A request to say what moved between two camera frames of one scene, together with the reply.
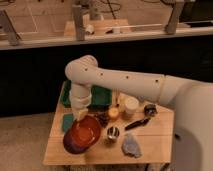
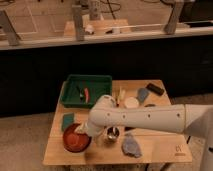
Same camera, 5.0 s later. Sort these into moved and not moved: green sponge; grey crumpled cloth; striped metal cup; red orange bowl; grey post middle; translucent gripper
Moved: red orange bowl; translucent gripper
Not moved: green sponge; grey crumpled cloth; striped metal cup; grey post middle
